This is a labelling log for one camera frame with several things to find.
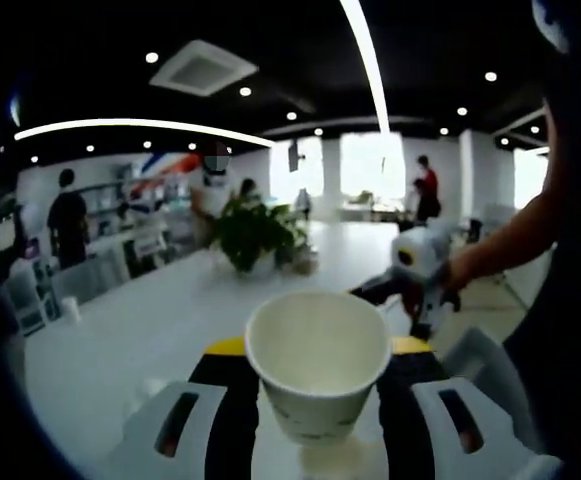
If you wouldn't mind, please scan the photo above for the curved ceiling light strip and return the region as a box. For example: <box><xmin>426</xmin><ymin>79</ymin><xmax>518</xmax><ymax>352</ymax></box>
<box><xmin>13</xmin><ymin>118</ymin><xmax>276</xmax><ymax>149</ymax></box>

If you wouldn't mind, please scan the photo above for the tall white paper cup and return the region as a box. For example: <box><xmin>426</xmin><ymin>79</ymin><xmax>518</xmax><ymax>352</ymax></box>
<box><xmin>61</xmin><ymin>295</ymin><xmax>82</xmax><ymax>325</ymax></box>

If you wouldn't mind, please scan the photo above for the grey mesh office chair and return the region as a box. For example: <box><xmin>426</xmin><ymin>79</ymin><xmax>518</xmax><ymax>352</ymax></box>
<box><xmin>442</xmin><ymin>325</ymin><xmax>539</xmax><ymax>441</ymax></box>

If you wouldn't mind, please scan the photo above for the red blue wall graphic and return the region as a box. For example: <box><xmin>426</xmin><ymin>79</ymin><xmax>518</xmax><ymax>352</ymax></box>
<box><xmin>129</xmin><ymin>152</ymin><xmax>204</xmax><ymax>196</ymax></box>

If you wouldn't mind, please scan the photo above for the white table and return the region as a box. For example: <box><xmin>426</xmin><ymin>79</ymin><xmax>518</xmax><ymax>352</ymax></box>
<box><xmin>22</xmin><ymin>219</ymin><xmax>471</xmax><ymax>480</ymax></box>

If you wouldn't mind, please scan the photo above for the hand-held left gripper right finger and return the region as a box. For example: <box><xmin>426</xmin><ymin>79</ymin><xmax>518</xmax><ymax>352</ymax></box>
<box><xmin>376</xmin><ymin>335</ymin><xmax>544</xmax><ymax>480</ymax></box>

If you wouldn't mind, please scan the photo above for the white display shelving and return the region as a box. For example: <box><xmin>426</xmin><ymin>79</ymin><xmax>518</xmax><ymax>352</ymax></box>
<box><xmin>82</xmin><ymin>164</ymin><xmax>196</xmax><ymax>241</ymax></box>

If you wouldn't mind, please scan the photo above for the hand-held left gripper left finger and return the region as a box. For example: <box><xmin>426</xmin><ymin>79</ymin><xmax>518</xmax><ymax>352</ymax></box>
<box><xmin>109</xmin><ymin>337</ymin><xmax>262</xmax><ymax>480</ymax></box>

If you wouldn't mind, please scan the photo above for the white storage trolley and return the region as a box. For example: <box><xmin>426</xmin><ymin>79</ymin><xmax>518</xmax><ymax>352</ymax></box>
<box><xmin>7</xmin><ymin>254</ymin><xmax>64</xmax><ymax>337</ymax></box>

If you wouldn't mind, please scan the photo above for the green potted plant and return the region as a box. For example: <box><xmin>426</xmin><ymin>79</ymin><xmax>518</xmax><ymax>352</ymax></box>
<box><xmin>211</xmin><ymin>196</ymin><xmax>310</xmax><ymax>275</ymax></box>

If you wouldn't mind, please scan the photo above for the straight ceiling light strip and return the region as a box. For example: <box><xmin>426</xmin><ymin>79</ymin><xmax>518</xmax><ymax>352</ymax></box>
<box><xmin>339</xmin><ymin>0</ymin><xmax>394</xmax><ymax>135</ymax></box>

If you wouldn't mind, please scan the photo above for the person's dark shirt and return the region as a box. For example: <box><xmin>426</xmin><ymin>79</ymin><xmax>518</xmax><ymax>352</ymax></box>
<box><xmin>502</xmin><ymin>0</ymin><xmax>581</xmax><ymax>480</ymax></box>

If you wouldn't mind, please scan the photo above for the ceiling air conditioner unit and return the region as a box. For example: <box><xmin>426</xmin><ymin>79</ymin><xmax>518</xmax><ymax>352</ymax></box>
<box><xmin>149</xmin><ymin>39</ymin><xmax>260</xmax><ymax>97</ymax></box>

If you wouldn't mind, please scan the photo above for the small beige table ornament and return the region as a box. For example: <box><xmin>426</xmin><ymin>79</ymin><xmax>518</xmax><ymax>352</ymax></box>
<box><xmin>292</xmin><ymin>249</ymin><xmax>320</xmax><ymax>275</ymax></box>

